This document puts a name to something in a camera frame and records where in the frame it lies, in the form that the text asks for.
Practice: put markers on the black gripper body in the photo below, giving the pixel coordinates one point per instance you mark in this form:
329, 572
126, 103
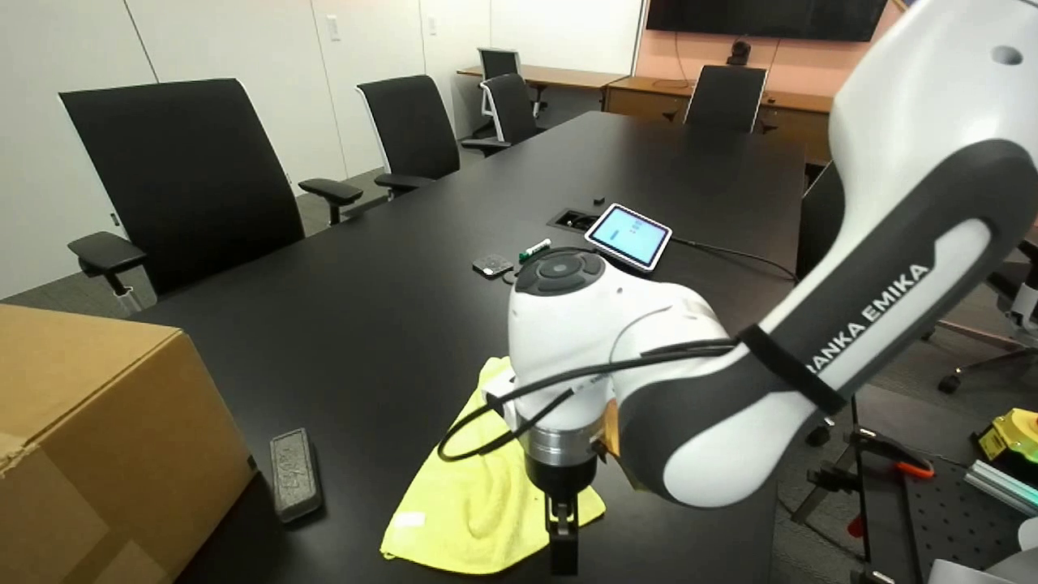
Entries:
564, 483

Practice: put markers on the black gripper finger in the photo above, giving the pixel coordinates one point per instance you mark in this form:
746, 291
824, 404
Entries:
564, 541

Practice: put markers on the yellow towel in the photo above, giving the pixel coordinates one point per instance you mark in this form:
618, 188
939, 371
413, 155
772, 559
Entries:
468, 518

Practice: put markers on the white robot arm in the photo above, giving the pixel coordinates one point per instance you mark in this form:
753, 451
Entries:
934, 154

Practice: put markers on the small black remote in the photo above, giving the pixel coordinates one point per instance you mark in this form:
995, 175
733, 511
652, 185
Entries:
492, 268

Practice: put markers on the tablet on stand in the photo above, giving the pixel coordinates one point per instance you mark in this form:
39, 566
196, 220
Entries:
629, 239

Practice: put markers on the grey eraser block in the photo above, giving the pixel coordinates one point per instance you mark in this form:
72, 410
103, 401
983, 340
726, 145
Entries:
292, 479

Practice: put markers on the black office chair right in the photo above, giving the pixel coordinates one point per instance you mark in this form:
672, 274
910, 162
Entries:
823, 214

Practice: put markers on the black office chair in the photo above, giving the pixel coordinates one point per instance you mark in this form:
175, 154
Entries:
413, 129
823, 214
189, 172
504, 100

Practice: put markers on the black office chair far left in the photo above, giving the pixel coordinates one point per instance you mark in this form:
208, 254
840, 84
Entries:
504, 100

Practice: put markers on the black office chair far end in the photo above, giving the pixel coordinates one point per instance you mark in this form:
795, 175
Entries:
726, 98

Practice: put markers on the wooden sideboard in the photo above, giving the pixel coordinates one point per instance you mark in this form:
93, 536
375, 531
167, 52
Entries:
786, 114

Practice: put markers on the brown cardboard box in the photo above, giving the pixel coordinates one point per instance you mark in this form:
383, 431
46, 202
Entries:
118, 456

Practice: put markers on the black office chair near left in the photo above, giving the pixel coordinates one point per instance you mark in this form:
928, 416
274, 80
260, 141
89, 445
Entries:
189, 172

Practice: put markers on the orange handled clamp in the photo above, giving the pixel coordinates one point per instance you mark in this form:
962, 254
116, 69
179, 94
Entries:
867, 440

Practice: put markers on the wall television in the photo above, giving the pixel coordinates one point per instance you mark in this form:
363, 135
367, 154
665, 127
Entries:
834, 21

